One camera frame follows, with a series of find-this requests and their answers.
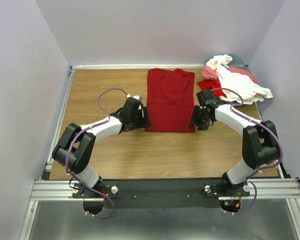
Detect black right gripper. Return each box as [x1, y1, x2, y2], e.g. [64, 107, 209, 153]
[188, 104, 211, 131]

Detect dark red t shirt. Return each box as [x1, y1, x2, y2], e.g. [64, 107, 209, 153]
[145, 68, 195, 133]

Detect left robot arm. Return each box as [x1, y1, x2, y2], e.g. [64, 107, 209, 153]
[51, 105, 151, 198]

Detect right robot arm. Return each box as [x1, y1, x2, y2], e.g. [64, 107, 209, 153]
[189, 103, 283, 196]

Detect pink t shirt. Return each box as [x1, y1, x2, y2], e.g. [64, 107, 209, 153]
[197, 66, 258, 85]

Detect white t shirt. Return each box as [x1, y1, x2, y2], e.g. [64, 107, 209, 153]
[204, 54, 273, 105]

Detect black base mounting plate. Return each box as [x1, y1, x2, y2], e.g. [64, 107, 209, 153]
[71, 177, 250, 216]

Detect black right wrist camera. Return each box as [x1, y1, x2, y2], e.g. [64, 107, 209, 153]
[196, 89, 216, 107]

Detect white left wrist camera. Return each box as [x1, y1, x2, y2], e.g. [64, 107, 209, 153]
[125, 94, 142, 101]

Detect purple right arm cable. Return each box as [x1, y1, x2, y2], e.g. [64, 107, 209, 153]
[209, 87, 283, 216]

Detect aluminium frame extrusion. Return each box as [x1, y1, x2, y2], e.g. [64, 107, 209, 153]
[30, 178, 300, 201]

